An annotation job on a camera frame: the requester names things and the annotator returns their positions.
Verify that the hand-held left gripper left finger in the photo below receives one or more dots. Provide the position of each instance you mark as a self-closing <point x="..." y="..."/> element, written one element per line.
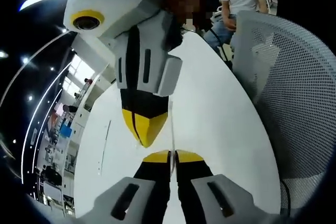
<point x="147" y="190"/>

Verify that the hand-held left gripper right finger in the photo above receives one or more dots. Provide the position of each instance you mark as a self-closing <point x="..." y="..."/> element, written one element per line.
<point x="199" y="190"/>

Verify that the blue storage box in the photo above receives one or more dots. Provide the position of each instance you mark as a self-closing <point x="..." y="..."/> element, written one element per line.
<point x="66" y="130"/>

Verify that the grey mesh office chair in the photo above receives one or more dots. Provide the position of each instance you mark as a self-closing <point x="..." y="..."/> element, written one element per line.
<point x="294" y="103"/>

